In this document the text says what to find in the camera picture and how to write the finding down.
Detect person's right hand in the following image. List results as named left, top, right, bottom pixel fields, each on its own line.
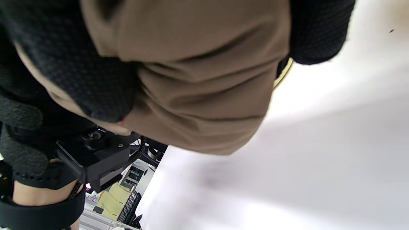
left=0, top=0, right=356, bottom=124

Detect person's left hand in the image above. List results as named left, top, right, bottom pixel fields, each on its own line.
left=0, top=29, right=95, bottom=181

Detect tan shorts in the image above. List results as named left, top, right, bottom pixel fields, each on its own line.
left=14, top=0, right=291, bottom=156

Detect person's left forearm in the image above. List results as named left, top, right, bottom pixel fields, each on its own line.
left=12, top=180, right=84, bottom=230

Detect black forearm brace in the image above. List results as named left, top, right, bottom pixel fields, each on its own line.
left=0, top=188, right=86, bottom=230

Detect black wrist band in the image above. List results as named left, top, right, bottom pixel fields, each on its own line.
left=13, top=161, right=79, bottom=189

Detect yellow cardboard box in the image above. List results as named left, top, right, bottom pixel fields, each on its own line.
left=96, top=184, right=131, bottom=221

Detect black keyboard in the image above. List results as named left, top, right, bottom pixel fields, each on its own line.
left=118, top=190, right=142, bottom=224

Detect yellow plastic basin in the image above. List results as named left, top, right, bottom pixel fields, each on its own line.
left=273, top=57, right=294, bottom=89

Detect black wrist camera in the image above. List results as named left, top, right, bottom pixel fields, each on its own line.
left=56, top=128, right=141, bottom=192

